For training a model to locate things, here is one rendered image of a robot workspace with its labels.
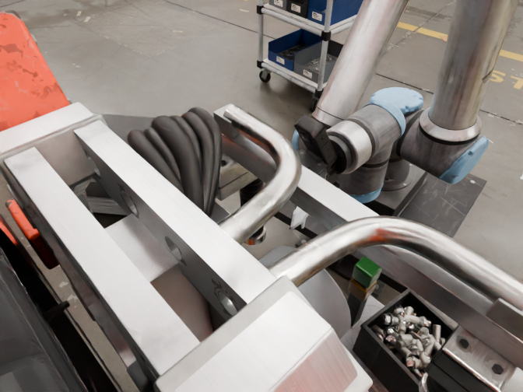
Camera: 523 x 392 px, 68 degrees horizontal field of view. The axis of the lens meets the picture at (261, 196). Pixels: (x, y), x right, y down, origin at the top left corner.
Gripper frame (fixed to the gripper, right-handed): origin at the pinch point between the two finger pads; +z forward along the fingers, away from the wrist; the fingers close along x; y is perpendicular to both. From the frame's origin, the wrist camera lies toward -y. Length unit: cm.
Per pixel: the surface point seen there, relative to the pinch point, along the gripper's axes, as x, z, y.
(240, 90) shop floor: 136, -111, 83
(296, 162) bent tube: -12.1, 5.1, -17.9
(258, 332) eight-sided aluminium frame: -26.4, 23.4, -28.8
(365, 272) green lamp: -15.1, -13.3, 17.3
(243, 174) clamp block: -2.6, 4.2, -9.3
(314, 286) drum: -19.3, 9.1, -7.8
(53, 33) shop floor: 298, -60, 83
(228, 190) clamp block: -2.5, 6.7, -8.1
